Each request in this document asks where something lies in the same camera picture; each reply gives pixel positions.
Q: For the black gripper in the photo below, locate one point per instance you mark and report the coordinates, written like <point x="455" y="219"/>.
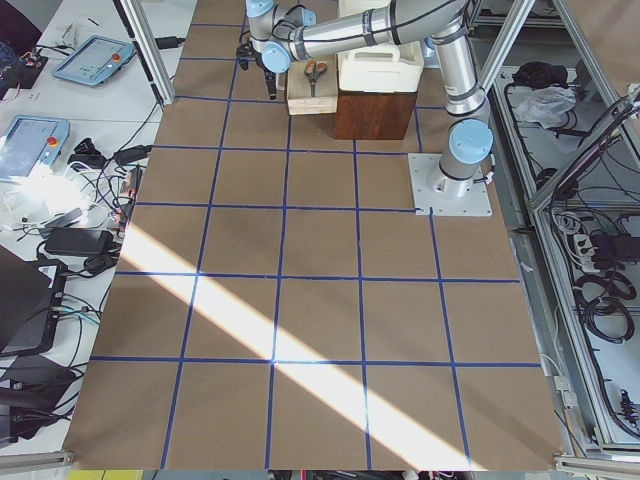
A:
<point x="268" y="75"/>

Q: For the wooden drawer white handle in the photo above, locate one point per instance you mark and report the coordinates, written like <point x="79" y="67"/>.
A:
<point x="303" y="99"/>

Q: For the orange grey scissors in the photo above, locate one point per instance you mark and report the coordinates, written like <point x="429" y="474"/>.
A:
<point x="313" y="71"/>

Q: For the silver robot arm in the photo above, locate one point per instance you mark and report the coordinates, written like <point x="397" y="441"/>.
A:
<point x="278" y="36"/>

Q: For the dark brown wooden cabinet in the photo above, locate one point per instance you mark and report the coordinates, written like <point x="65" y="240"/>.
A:
<point x="373" y="116"/>

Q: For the white plastic tray box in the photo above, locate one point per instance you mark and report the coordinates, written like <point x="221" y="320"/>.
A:
<point x="385" y="68"/>

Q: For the blue teach pendant far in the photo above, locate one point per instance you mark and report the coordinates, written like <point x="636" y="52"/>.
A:
<point x="95" y="61"/>

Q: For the blue teach pendant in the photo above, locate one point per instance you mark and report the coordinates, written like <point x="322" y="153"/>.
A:
<point x="31" y="141"/>
<point x="95" y="61"/>

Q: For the blue teach pendant near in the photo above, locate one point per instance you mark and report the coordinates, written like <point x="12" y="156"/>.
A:
<point x="31" y="141"/>

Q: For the black power brick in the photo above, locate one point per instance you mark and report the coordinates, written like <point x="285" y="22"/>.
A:
<point x="78" y="242"/>

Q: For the white crumpled cloth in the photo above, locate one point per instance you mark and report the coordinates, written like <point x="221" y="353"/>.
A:
<point x="547" y="107"/>

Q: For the black laptop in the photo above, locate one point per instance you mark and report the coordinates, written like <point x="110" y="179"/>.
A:
<point x="31" y="291"/>

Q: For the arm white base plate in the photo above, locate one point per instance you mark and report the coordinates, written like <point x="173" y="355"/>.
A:
<point x="436" y="194"/>

